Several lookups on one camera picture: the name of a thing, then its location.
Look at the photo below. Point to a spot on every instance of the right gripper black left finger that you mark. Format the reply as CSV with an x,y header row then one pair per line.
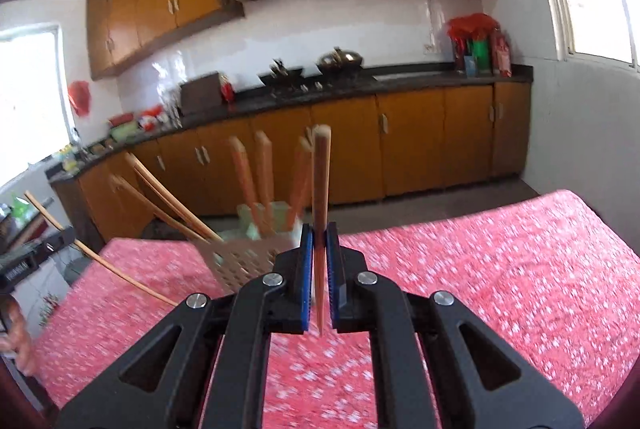
x,y
204,365

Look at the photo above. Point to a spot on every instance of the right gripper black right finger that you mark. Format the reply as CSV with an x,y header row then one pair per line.
x,y
435,364

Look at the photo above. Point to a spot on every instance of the single wooden chopstick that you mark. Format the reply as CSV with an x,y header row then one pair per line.
x,y
245,177

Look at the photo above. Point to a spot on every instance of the lower wooden kitchen cabinets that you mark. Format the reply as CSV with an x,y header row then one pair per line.
x,y
347,150

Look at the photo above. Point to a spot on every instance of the person's left hand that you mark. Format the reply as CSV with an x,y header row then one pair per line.
x,y
17,340

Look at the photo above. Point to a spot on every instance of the perforated grey utensil holder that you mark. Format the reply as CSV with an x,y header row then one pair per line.
x,y
243,253

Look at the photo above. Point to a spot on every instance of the pink floral tablecloth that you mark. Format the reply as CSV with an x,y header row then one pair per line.
x,y
547,275

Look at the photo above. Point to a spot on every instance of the green basin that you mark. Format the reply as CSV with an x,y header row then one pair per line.
x,y
125,130

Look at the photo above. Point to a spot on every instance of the red basin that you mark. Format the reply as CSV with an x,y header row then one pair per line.
x,y
121,119

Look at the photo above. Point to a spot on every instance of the black countertop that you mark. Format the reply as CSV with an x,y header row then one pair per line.
x,y
381,79

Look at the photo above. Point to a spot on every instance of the dark wooden cutting board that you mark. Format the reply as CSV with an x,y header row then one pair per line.
x,y
199,95

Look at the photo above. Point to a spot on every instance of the red bottle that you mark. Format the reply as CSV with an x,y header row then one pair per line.
x,y
226,89

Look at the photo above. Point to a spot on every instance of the gas stove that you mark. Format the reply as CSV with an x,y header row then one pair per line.
x,y
314,87

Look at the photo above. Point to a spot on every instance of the black wok on stove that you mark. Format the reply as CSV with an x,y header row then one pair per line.
x,y
281,76

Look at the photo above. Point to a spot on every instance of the lidded dark wok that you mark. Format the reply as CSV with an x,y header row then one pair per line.
x,y
339,61

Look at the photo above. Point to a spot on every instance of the green bottle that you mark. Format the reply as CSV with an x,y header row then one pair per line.
x,y
481,55

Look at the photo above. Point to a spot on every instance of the red bag hanging on wall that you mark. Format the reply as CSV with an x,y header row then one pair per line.
x,y
79,95

